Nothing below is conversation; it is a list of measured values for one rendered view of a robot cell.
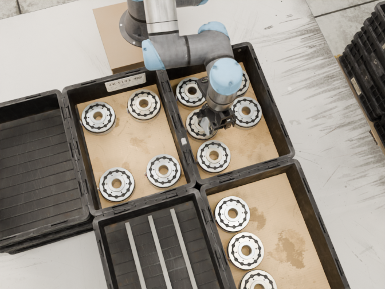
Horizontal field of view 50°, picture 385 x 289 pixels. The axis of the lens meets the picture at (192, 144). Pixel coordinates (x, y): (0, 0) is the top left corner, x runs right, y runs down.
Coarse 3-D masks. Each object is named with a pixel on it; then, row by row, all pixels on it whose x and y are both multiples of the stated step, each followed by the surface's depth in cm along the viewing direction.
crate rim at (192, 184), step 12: (132, 72) 126; (156, 72) 125; (84, 84) 124; (168, 96) 122; (168, 108) 121; (72, 120) 119; (72, 132) 117; (180, 144) 118; (84, 168) 114; (84, 180) 113; (192, 180) 115; (168, 192) 113; (120, 204) 112; (132, 204) 112; (96, 216) 111
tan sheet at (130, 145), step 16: (112, 96) 133; (128, 96) 133; (80, 112) 130; (160, 112) 131; (128, 128) 129; (144, 128) 130; (160, 128) 130; (96, 144) 127; (112, 144) 127; (128, 144) 128; (144, 144) 128; (160, 144) 128; (96, 160) 126; (112, 160) 126; (128, 160) 126; (144, 160) 126; (96, 176) 124; (144, 176) 125; (144, 192) 123
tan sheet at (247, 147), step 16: (240, 64) 138; (176, 80) 135; (224, 128) 131; (256, 128) 131; (192, 144) 128; (240, 144) 129; (256, 144) 129; (272, 144) 130; (240, 160) 128; (256, 160) 128; (208, 176) 125
